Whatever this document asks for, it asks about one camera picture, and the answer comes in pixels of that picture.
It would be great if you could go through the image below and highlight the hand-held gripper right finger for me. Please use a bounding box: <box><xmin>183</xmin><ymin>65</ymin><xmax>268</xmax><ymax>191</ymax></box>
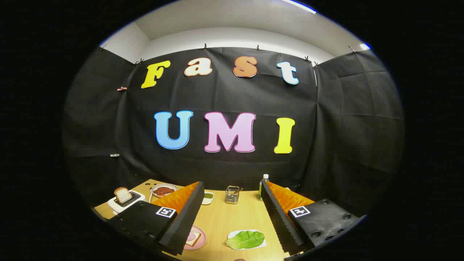
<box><xmin>260</xmin><ymin>181</ymin><xmax>367</xmax><ymax>256</ymax></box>

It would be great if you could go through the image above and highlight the green lettuce leaf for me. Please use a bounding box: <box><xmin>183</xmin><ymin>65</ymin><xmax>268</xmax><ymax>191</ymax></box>
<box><xmin>225</xmin><ymin>230</ymin><xmax>265</xmax><ymax>250</ymax></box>

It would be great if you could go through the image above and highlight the black backdrop cloth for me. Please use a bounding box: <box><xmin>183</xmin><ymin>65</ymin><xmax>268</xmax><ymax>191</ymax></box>
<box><xmin>62</xmin><ymin>46</ymin><xmax>405</xmax><ymax>218</ymax></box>

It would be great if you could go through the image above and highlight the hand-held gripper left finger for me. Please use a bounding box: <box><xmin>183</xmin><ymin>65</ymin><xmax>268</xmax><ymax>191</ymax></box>
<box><xmin>108</xmin><ymin>181</ymin><xmax>205</xmax><ymax>256</ymax></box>

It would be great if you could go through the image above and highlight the white round plate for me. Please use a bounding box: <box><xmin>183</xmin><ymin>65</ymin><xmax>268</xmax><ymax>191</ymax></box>
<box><xmin>150</xmin><ymin>184</ymin><xmax>179</xmax><ymax>198</ymax></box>

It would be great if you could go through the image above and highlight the metal utensil holder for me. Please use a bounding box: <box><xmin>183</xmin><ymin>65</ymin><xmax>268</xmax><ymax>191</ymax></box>
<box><xmin>225</xmin><ymin>186</ymin><xmax>240</xmax><ymax>204</ymax></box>

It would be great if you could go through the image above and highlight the white bread slice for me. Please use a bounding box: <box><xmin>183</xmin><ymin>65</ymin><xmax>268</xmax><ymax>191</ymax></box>
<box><xmin>114</xmin><ymin>187</ymin><xmax>133</xmax><ymax>204</ymax></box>

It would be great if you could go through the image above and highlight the green label plastic bottle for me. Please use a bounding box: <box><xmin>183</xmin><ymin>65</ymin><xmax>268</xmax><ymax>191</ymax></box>
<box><xmin>257</xmin><ymin>174</ymin><xmax>269</xmax><ymax>201</ymax></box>

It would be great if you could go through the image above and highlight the white rectangular plate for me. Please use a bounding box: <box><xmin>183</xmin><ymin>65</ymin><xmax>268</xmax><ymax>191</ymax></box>
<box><xmin>227</xmin><ymin>229</ymin><xmax>267</xmax><ymax>250</ymax></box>

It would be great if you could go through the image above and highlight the square toast slice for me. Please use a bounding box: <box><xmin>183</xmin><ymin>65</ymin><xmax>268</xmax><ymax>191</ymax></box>
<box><xmin>185</xmin><ymin>231</ymin><xmax>202</xmax><ymax>247</ymax></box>

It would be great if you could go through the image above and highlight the white toaster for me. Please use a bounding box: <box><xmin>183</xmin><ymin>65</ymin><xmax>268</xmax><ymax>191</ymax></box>
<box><xmin>108</xmin><ymin>190</ymin><xmax>146</xmax><ymax>215</ymax></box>

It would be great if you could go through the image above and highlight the pink round plate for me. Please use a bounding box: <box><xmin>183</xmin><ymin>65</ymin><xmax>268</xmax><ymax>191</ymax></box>
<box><xmin>183</xmin><ymin>225</ymin><xmax>207</xmax><ymax>251</ymax></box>

